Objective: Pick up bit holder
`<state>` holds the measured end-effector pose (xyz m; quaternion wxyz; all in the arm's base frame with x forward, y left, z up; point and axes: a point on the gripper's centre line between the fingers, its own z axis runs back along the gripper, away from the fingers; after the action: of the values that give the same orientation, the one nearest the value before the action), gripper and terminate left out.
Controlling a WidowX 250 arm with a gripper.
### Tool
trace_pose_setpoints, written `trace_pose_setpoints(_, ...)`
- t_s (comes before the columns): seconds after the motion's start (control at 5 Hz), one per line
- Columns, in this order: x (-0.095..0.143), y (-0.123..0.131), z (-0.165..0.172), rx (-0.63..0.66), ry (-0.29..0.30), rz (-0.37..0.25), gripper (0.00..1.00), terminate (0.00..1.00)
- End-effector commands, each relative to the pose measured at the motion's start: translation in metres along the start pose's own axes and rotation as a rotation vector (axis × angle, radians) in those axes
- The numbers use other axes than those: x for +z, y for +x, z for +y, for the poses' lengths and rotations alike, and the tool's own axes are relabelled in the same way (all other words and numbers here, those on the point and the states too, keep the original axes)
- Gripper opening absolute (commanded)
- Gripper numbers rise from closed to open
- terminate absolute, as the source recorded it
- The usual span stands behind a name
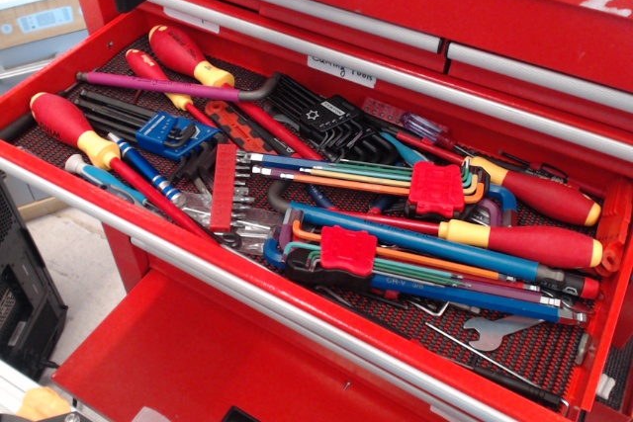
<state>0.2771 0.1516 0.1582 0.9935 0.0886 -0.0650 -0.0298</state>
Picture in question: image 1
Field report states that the light blue grey screwdriver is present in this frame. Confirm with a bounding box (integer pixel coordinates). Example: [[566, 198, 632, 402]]
[[64, 154, 149, 207]]

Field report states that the red tool chest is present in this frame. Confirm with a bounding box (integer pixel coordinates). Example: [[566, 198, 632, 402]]
[[73, 0, 633, 422]]

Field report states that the thin black rod tool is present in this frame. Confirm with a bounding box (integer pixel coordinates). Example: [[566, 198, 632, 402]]
[[424, 322, 570, 415]]

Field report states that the colored hex set upper red holder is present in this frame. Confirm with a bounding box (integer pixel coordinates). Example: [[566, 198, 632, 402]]
[[237, 151, 486, 219]]

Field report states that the black computer case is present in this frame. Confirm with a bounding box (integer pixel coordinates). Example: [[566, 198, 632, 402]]
[[1, 184, 68, 380]]

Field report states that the red bit holder strip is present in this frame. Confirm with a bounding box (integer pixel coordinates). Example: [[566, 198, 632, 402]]
[[210, 143, 238, 232]]

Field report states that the colored hex set lower red holder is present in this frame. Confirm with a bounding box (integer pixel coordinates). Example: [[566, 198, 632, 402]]
[[270, 209, 540, 302]]

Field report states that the magenta long hex key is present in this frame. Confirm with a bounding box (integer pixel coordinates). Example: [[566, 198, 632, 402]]
[[75, 71, 281, 102]]

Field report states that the blue metal precision screwdriver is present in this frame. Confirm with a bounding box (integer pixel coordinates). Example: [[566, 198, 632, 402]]
[[107, 132, 186, 208]]

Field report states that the red yellow screwdriver front left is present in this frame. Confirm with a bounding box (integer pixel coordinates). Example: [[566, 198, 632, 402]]
[[30, 93, 213, 240]]

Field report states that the red black drawer liner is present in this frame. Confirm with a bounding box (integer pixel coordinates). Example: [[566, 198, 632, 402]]
[[16, 52, 584, 391]]

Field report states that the blue hex key holder set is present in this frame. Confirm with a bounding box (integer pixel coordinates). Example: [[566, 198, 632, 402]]
[[74, 89, 221, 168]]

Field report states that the large blue hex key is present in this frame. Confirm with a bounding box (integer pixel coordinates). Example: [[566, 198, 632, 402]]
[[288, 202, 586, 296]]

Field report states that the large red yellow screwdriver back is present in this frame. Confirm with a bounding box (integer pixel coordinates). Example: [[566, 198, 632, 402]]
[[148, 25, 322, 160]]

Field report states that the red yellow screwdriver right lower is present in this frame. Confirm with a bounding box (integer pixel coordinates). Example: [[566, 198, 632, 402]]
[[347, 211, 603, 270]]

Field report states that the colored hex set red holder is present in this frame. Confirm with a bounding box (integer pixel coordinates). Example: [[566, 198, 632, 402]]
[[237, 151, 486, 219], [270, 209, 540, 302]]

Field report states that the red black wrench holder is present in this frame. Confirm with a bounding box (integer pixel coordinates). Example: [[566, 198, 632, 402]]
[[205, 101, 295, 156]]

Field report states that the slim red yellow screwdriver back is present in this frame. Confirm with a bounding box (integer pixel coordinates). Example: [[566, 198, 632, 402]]
[[126, 48, 215, 127]]

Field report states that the open red tool drawer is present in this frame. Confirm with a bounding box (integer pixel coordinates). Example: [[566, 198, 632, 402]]
[[1, 2, 632, 421]]

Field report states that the black torx key set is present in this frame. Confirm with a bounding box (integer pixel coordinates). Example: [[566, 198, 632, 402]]
[[265, 75, 399, 165]]

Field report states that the white cutting tools label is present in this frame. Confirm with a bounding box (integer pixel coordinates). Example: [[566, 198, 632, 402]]
[[307, 55, 377, 89]]

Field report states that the lower open red drawer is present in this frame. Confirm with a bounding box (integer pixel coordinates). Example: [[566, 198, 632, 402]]
[[53, 271, 433, 421]]

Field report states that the red plastic holder right edge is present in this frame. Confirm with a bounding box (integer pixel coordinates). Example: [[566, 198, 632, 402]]
[[595, 177, 632, 277]]

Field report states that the cardboard box on shelf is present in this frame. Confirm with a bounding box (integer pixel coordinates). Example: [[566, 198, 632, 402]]
[[1, 0, 86, 49]]

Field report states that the clear purple handle screwdriver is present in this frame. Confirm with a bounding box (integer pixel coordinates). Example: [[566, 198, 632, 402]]
[[402, 113, 448, 140]]

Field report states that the flat silver open wrench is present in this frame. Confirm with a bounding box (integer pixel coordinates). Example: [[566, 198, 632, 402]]
[[463, 315, 543, 352]]

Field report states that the red yellow screwdriver right upper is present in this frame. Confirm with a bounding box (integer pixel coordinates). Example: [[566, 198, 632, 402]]
[[381, 131, 601, 226]]

